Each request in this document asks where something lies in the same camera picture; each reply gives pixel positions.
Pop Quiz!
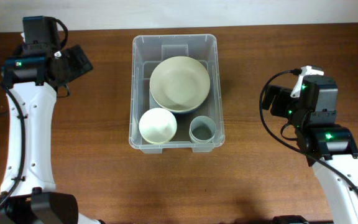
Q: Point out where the dark blue plate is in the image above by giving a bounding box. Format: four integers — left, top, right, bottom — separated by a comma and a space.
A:
149, 99, 208, 114

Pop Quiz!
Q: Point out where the grey cup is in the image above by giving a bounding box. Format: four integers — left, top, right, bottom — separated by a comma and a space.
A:
189, 116, 216, 136

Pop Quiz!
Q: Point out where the beige bowl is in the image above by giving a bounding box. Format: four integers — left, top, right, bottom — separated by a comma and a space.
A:
149, 56, 211, 113

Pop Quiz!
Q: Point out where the white bowl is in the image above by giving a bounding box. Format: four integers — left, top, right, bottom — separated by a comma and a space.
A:
139, 108, 177, 144

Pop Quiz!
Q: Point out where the green cup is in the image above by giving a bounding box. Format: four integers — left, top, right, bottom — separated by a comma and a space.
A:
190, 133, 214, 144

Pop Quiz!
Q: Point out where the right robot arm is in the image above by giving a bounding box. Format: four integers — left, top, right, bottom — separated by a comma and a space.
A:
259, 75, 358, 223

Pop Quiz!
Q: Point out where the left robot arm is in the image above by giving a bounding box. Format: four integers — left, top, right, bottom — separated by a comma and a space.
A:
0, 16, 92, 223

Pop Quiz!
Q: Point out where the clear plastic storage bin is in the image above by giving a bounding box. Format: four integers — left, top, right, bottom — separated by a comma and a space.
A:
129, 34, 225, 154

